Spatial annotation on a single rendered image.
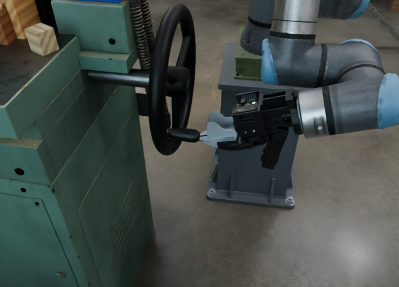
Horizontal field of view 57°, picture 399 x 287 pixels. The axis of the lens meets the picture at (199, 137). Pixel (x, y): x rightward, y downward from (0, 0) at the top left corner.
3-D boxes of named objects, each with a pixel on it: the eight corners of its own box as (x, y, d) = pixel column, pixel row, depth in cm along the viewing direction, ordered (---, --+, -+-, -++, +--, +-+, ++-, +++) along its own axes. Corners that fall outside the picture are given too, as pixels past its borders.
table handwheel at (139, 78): (196, -31, 66) (204, 73, 91) (91, -37, 69) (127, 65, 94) (159, 100, 52) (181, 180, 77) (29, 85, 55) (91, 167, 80)
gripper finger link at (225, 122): (192, 111, 76) (234, 103, 73) (202, 132, 80) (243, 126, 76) (189, 120, 74) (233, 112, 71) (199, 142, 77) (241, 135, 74)
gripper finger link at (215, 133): (189, 120, 74) (233, 112, 71) (199, 142, 77) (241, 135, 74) (186, 129, 72) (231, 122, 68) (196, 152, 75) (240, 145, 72)
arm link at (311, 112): (327, 116, 73) (331, 148, 65) (302, 119, 74) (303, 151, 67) (320, 77, 68) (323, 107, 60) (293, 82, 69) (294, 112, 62)
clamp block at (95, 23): (129, 56, 67) (122, 7, 61) (60, 49, 69) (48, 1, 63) (152, 23, 78) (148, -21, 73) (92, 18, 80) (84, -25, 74)
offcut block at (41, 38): (59, 49, 63) (53, 27, 60) (43, 56, 61) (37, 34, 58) (46, 44, 64) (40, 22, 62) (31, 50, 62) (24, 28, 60)
